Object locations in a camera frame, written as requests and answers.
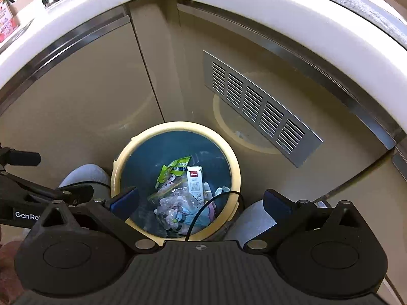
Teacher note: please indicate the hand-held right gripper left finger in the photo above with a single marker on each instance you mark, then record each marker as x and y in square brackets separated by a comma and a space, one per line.
[124, 202]

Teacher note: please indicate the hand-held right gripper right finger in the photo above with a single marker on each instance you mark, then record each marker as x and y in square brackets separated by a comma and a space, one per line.
[277, 202]

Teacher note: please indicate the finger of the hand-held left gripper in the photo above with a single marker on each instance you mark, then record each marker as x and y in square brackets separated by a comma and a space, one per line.
[78, 193]
[25, 159]

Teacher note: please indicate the clear zip plastic bag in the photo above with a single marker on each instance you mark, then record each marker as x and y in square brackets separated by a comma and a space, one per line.
[168, 206]

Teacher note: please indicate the clear packaging with green bead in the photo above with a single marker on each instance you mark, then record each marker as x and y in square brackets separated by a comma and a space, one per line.
[174, 220]

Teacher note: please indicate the light green snack packet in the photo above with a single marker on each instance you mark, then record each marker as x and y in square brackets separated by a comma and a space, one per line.
[171, 171]

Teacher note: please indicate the white carton red label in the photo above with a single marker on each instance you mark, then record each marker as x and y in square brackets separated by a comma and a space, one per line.
[194, 181]

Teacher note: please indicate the blue cream-rimmed waste bin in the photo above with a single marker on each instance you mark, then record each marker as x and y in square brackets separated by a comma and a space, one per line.
[178, 146]

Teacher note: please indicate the grey slipper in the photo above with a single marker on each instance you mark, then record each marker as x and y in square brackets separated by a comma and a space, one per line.
[254, 219]
[86, 174]

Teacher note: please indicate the plain beige cabinet door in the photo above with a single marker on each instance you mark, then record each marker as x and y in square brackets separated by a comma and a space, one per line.
[79, 101]
[381, 203]

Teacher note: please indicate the metal vent grille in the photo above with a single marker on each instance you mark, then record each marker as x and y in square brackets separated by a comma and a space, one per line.
[254, 108]

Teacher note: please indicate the vented beige cabinet door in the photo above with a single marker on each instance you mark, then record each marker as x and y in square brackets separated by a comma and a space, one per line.
[286, 70]

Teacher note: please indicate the pink printed box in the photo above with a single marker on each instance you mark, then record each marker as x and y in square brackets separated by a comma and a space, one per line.
[8, 19]

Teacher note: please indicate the beige cabinet corner panel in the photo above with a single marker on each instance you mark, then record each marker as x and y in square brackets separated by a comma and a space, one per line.
[152, 54]

